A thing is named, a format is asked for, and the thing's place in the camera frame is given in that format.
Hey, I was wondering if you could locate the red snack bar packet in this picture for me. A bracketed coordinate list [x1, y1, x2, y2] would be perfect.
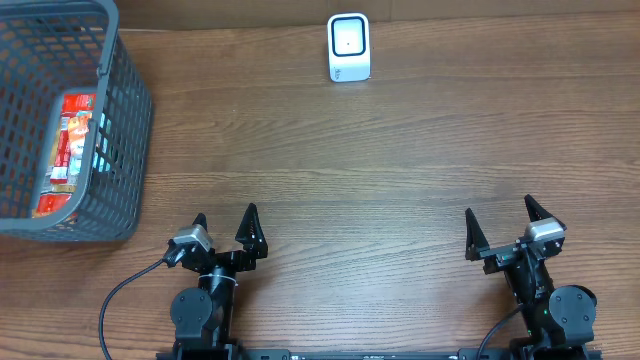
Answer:
[32, 93, 96, 218]

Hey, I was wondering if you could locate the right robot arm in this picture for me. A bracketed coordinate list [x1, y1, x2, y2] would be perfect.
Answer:
[465, 195, 601, 359]

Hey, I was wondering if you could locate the grey plastic shopping basket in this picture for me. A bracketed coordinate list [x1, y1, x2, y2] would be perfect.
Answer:
[1, 1, 154, 242]

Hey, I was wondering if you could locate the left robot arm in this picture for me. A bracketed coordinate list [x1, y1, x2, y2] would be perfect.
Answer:
[157, 203, 268, 359]

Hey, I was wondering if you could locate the green wet wipes packet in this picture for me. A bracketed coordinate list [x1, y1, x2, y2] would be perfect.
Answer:
[93, 114, 111, 172]

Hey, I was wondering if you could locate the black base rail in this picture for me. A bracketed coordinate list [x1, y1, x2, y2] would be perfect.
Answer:
[155, 346, 603, 360]

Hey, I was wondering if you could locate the orange tissue packet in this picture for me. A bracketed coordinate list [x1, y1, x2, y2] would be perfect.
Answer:
[68, 111, 92, 178]

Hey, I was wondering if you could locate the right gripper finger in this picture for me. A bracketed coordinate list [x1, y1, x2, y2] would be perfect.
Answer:
[524, 194, 566, 231]
[465, 208, 490, 261]

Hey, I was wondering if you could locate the white barcode scanner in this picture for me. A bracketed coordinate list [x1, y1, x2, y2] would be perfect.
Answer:
[326, 12, 371, 83]

